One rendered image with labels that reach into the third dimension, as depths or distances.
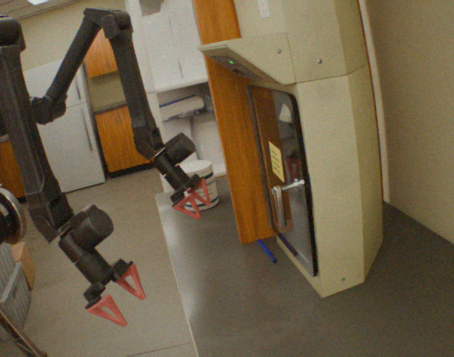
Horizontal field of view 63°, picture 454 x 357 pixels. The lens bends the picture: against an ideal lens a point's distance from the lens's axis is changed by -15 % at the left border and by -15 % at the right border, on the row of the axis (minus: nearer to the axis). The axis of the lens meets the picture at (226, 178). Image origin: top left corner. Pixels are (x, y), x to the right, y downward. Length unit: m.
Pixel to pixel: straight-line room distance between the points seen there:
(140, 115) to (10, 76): 0.53
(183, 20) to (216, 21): 0.92
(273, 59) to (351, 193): 0.32
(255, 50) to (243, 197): 0.55
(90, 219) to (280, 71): 0.43
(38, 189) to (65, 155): 5.00
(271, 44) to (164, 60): 1.40
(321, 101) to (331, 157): 0.11
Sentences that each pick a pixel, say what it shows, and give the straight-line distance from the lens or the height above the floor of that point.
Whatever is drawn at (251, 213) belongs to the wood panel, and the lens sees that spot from 1.22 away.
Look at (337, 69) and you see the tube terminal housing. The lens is 0.82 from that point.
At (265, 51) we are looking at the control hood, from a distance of 0.77.
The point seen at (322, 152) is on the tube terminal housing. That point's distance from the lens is 0.83.
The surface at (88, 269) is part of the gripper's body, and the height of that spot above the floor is 1.16.
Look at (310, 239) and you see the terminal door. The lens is 0.89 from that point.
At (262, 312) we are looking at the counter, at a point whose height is 0.94.
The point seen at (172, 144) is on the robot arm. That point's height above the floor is 1.25.
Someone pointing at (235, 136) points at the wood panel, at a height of 1.25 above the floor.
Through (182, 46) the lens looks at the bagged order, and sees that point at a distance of 2.04.
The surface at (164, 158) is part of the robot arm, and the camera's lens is 1.22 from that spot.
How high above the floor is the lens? 1.51
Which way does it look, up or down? 18 degrees down
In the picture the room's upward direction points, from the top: 11 degrees counter-clockwise
